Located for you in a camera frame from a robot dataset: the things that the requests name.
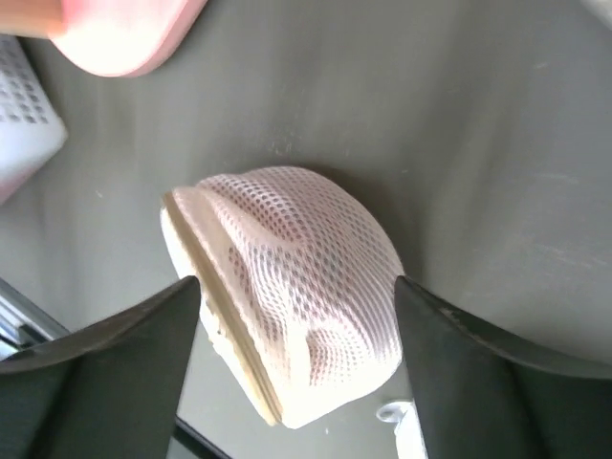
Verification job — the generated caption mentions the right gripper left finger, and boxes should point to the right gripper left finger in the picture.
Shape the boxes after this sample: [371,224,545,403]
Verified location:
[1,276,200,458]

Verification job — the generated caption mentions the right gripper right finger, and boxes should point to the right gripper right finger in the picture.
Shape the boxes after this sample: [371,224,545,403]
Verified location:
[394,276,611,458]

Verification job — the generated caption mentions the beige trim mesh laundry bag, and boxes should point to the beige trim mesh laundry bag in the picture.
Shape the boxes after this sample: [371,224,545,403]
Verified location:
[160,166,403,429]

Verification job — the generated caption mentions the grey trim mesh laundry bag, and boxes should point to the grey trim mesh laundry bag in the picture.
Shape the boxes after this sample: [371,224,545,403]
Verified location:
[376,400,427,459]

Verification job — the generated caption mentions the white plastic perforated basket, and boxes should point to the white plastic perforated basket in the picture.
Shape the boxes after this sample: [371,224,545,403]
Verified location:
[0,34,68,202]

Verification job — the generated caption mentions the pink two-tier shelf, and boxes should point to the pink two-tier shelf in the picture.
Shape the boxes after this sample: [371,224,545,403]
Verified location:
[0,0,208,78]

